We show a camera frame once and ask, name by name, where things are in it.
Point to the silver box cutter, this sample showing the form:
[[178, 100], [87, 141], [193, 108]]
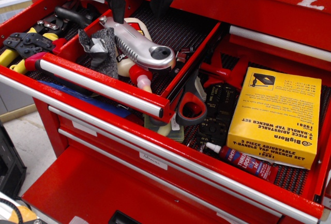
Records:
[[138, 48]]

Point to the small open red drawer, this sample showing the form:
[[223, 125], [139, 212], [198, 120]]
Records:
[[177, 30]]

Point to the large open red drawer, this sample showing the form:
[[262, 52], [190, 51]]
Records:
[[108, 166]]

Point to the yellow tap wrench set box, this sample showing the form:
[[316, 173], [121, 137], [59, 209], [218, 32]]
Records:
[[277, 117]]

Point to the grey crumpled cloth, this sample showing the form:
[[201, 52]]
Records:
[[101, 48]]

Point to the Titebond wood glue bottle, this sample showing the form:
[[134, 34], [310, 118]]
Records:
[[127, 68]]

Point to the small black round part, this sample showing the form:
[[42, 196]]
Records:
[[176, 69]]

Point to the blue flat item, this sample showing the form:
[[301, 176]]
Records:
[[105, 106]]

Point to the clear plastic parts case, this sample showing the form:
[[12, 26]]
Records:
[[171, 130]]

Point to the red tool chest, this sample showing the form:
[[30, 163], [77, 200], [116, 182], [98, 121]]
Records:
[[305, 22]]

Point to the white Adhesives label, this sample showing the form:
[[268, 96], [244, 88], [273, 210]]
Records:
[[153, 161]]

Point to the red Loctite threadlocker tube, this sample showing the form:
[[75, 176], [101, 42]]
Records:
[[245, 162]]

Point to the black crate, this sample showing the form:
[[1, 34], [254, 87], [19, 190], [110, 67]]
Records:
[[13, 170]]

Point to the black handled tool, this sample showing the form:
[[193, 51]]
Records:
[[70, 11]]

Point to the red black handled scissors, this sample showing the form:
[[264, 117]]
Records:
[[186, 104]]

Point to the red handled tool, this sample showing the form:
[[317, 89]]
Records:
[[234, 77]]

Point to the black wire stripper tool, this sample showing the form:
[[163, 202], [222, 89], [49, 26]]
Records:
[[220, 102]]

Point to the yellow handled crimping pliers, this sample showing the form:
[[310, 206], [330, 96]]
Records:
[[20, 46]]

